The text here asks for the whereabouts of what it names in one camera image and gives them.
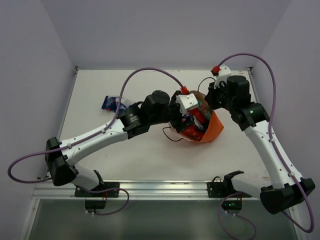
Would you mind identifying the red snack packet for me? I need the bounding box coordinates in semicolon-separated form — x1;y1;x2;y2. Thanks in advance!
180;107;213;142

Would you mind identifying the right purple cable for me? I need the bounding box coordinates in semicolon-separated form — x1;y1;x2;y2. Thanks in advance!
211;52;315;240

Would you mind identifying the orange paper bag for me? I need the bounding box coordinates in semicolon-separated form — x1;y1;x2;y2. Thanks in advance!
169;90;224;144

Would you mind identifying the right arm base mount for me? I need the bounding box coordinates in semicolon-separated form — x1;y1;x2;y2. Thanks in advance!
206;176;243;214

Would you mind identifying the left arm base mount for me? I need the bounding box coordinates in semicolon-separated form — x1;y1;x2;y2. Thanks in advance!
74;181;120;213

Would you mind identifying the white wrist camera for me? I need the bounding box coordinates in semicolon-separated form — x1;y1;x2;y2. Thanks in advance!
214;64;232;88
176;93;199;114

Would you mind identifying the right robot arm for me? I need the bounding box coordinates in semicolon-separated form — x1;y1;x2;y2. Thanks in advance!
205;74;316;215

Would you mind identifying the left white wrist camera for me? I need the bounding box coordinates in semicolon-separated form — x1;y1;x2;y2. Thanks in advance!
176;93;199;114

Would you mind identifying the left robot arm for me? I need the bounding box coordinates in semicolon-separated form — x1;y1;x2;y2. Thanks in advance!
45;90;199;197

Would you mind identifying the blue snack packet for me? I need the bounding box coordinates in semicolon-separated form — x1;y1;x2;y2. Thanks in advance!
101;95;134;113

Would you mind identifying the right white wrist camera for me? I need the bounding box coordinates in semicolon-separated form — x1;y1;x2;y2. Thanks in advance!
214;64;232;88

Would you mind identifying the aluminium rail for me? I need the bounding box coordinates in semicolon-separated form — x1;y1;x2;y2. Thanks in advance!
32;179;263;201

